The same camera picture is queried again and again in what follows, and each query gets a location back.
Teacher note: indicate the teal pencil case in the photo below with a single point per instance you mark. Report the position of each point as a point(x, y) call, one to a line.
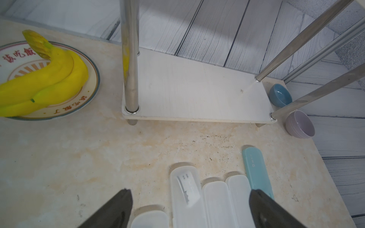
point(256, 170)

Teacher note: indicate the patterned round plate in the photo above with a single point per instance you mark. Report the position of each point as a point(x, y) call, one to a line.
point(85, 94)

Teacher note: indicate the white two-tier shelf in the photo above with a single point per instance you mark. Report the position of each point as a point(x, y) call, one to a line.
point(163, 87)

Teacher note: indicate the yellow banana bunch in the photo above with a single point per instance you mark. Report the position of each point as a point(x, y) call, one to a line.
point(36, 74)

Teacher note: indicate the purple ceramic bowl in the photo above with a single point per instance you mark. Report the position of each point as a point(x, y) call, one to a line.
point(299, 125)

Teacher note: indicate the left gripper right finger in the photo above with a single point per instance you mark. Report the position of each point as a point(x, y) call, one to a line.
point(267, 213)

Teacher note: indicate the blue ceramic bowl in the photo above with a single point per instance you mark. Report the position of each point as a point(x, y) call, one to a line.
point(279, 96)

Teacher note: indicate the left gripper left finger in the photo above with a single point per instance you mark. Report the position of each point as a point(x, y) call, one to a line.
point(114, 214)

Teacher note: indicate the clear pencil case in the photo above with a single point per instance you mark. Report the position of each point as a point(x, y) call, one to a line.
point(218, 205)
point(151, 219)
point(187, 200)
point(240, 189)

